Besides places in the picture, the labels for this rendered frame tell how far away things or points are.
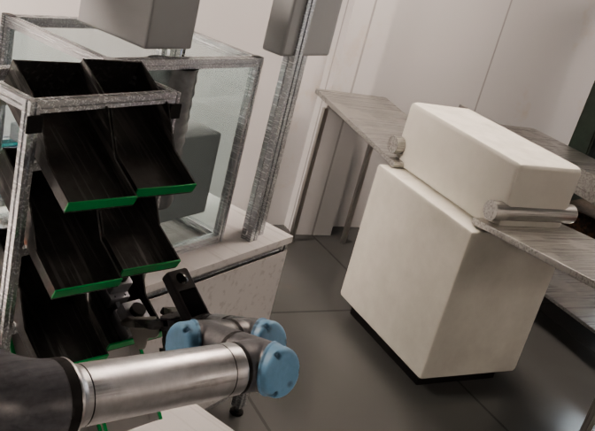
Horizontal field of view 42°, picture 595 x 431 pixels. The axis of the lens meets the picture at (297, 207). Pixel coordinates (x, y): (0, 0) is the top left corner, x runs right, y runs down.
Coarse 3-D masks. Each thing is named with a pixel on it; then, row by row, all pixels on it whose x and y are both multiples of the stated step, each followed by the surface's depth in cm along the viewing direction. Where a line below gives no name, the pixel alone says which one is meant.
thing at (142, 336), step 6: (126, 318) 146; (132, 318) 144; (138, 318) 144; (144, 318) 143; (150, 318) 143; (156, 318) 142; (126, 324) 145; (132, 324) 143; (132, 330) 144; (138, 330) 144; (144, 330) 143; (150, 330) 143; (156, 330) 142; (138, 336) 144; (144, 336) 143; (150, 336) 143; (156, 336) 142; (138, 342) 144; (144, 342) 143; (138, 348) 144; (144, 348) 144
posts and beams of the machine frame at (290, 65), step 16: (304, 16) 261; (304, 32) 265; (304, 48) 268; (288, 64) 269; (288, 80) 269; (288, 96) 273; (272, 112) 275; (288, 112) 277; (272, 128) 277; (272, 144) 278; (272, 160) 281; (256, 176) 284; (272, 176) 285; (256, 192) 286; (256, 208) 286; (256, 224) 290; (256, 240) 294
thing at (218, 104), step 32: (64, 32) 247; (96, 32) 257; (224, 96) 255; (0, 128) 240; (192, 128) 248; (224, 128) 262; (192, 160) 255; (224, 160) 269; (192, 192) 262; (224, 192) 277; (0, 224) 248; (160, 224) 255; (192, 224) 269
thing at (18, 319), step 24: (0, 240) 142; (0, 264) 142; (24, 264) 150; (0, 288) 143; (24, 288) 146; (24, 312) 143; (48, 312) 145; (72, 312) 148; (24, 336) 138; (48, 336) 142; (72, 336) 145; (96, 336) 146; (72, 360) 141
